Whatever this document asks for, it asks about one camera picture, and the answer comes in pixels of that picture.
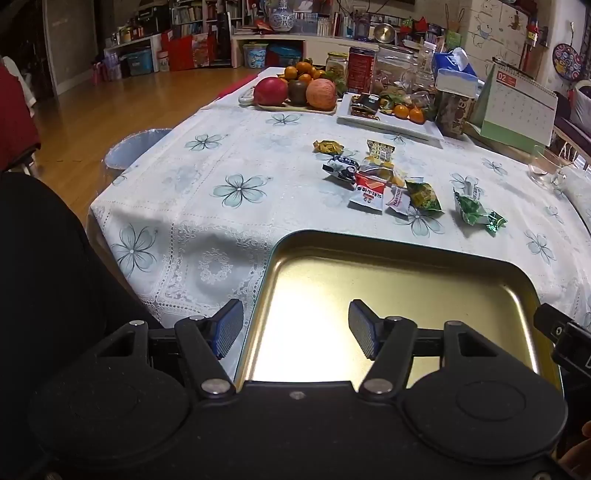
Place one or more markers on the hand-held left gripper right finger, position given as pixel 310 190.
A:
pixel 362 327

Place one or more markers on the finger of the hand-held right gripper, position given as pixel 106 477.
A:
pixel 549 321

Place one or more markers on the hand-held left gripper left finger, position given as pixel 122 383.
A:
pixel 229 327

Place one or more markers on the gold metal tray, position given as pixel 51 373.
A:
pixel 369 277

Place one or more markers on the green white snack packet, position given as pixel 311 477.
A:
pixel 471 210

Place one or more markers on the red white snack packet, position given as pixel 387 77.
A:
pixel 367 191

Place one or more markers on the small white packet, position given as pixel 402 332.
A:
pixel 472 189

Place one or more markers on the blue white milk candy packet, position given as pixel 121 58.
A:
pixel 341 168

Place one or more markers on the gold foil candy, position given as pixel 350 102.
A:
pixel 328 147

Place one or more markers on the person's right hand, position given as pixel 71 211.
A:
pixel 579 454

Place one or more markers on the white floral tablecloth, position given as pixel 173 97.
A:
pixel 207 230

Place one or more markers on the green foil candy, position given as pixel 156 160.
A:
pixel 495 223

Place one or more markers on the pink white snack packet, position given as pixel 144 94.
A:
pixel 398 202

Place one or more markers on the green yellow snack packet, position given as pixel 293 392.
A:
pixel 425 196

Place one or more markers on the clear glass cup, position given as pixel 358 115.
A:
pixel 549 168

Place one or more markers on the white orange snack packet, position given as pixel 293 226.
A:
pixel 399 177

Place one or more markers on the yellow grey snack packet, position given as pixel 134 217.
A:
pixel 376 170

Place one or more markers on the yellow striped snack packet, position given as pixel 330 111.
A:
pixel 381 151

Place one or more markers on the person's black clothing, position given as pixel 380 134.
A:
pixel 51 286

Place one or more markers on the white rectangular plate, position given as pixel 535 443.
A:
pixel 392 127

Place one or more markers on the blue round stool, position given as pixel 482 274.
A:
pixel 134 147

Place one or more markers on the green desk calendar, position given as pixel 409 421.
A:
pixel 517 108

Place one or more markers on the tangerine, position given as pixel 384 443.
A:
pixel 400 111
pixel 416 115

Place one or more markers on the dark brown snack packet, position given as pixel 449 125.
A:
pixel 364 105

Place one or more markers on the brown patterned box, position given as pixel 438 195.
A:
pixel 455 115

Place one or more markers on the wooden fruit tray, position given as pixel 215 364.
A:
pixel 295 109

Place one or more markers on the pink apple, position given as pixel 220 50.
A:
pixel 321 93

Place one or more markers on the red apple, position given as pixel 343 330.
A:
pixel 270 91

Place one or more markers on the dark purple fruit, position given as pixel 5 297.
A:
pixel 298 92

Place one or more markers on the red can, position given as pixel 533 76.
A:
pixel 360 71

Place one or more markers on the glass jar with lid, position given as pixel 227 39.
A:
pixel 337 69

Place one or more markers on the clear plastic container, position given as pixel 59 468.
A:
pixel 392 69

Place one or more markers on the pile of tangerines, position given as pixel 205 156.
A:
pixel 302 70

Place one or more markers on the blue tissue box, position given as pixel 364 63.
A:
pixel 455 74

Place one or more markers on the teal bucket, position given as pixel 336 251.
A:
pixel 255 56

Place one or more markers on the blue storage box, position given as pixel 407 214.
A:
pixel 284 56

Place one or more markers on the red gift bag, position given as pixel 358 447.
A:
pixel 189 53

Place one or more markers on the blue storage bin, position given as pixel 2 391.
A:
pixel 140 62

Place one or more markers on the white low shelf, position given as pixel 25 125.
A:
pixel 318 44

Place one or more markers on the red cloth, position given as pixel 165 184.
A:
pixel 16 115

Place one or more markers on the blue white vase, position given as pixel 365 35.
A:
pixel 281 16

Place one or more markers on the colourful round wall decoration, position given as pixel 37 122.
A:
pixel 567 61

